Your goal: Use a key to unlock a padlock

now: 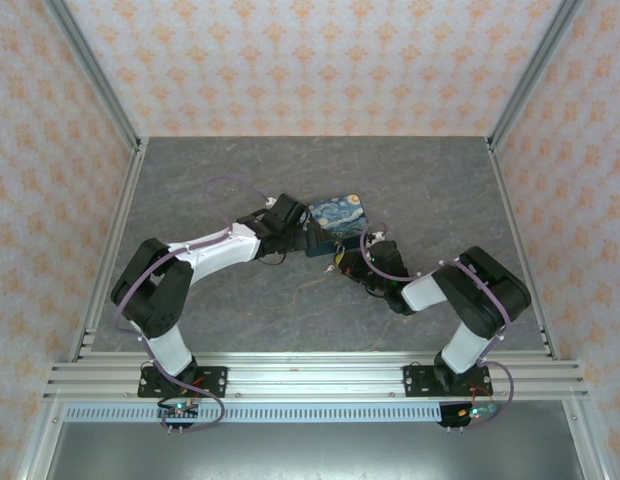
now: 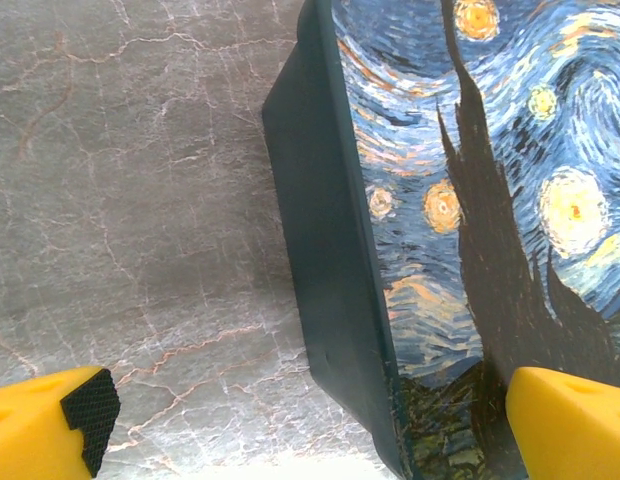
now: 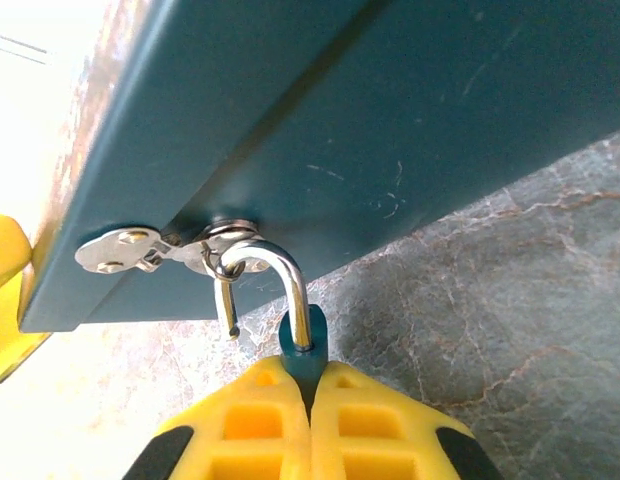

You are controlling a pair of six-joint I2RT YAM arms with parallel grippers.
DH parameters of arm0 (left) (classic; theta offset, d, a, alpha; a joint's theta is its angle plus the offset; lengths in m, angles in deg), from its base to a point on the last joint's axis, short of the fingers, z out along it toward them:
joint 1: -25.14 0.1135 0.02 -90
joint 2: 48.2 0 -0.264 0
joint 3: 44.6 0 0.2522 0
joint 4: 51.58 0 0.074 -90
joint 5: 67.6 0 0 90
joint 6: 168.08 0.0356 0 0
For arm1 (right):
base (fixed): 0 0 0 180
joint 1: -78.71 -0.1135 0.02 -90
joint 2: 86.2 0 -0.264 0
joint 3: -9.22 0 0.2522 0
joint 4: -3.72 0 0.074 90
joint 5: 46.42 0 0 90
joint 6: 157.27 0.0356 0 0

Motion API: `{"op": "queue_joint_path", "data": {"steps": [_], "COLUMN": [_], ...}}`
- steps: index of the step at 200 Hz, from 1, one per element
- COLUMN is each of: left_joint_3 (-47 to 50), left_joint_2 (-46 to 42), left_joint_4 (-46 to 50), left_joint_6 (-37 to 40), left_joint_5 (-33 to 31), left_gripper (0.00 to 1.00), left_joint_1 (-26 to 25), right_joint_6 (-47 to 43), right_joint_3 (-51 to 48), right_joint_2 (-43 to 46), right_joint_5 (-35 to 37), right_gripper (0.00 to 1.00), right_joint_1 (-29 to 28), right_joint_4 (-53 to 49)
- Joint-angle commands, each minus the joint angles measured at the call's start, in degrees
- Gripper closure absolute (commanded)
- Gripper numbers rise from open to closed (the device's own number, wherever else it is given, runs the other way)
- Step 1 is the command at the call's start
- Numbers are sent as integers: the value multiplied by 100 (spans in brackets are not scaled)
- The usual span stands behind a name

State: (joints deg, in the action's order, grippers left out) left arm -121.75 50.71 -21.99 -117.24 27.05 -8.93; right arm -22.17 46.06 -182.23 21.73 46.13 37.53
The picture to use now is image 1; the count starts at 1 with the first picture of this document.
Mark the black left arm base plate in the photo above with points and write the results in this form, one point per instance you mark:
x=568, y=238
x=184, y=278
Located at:
x=215, y=380

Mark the small silver key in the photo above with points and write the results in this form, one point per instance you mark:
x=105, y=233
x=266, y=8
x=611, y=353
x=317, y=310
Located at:
x=330, y=269

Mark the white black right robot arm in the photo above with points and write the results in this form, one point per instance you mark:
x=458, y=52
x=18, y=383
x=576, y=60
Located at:
x=425, y=292

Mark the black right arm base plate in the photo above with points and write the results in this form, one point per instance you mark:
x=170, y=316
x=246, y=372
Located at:
x=417, y=381

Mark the aluminium table side rail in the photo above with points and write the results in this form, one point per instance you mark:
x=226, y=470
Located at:
x=115, y=240
x=515, y=225

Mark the starry night print tin box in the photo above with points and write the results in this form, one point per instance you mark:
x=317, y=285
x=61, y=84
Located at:
x=340, y=220

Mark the aluminium front frame rail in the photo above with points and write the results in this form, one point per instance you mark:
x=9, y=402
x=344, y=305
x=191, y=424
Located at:
x=315, y=375

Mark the small brass padlock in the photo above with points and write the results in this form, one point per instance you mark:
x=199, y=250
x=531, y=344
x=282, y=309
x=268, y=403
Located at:
x=340, y=256

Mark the aluminium corner post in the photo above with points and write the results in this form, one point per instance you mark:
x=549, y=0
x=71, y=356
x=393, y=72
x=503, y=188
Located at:
x=537, y=70
x=92, y=70

